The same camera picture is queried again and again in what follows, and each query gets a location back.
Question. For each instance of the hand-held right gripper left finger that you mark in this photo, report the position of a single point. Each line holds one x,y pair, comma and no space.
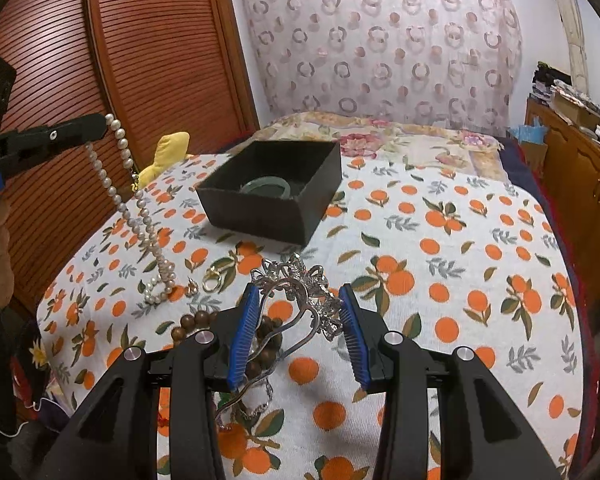
245,340

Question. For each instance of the gold earring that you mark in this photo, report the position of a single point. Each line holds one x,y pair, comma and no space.
192,287

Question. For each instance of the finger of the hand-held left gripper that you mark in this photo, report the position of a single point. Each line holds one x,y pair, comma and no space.
55,136

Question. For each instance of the wooden slatted wardrobe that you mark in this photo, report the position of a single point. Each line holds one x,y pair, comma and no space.
155,60

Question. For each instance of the orange fruit print cloth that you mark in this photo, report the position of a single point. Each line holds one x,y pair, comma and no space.
430,285

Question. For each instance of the dark floral cloth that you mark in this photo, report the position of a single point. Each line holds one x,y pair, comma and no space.
35,355

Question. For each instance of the floral bedsheet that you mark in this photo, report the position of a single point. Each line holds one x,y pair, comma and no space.
380,140

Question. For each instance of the blue plastic bag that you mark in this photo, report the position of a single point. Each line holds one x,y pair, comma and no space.
527,131

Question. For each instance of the stack of papers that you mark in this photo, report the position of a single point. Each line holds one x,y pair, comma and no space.
555,85

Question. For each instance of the silver tiara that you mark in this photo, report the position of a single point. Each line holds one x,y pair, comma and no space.
290,272

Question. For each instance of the black jewelry box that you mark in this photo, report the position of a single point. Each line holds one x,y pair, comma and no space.
260,215

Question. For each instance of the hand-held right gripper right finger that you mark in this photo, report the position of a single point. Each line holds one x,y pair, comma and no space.
352,340

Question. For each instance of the yellow plush toy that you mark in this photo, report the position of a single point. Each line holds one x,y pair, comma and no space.
170,147

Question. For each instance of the green jade bangle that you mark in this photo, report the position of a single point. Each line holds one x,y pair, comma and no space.
260,188

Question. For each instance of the wooden cabinet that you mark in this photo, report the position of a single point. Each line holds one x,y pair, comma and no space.
580,170

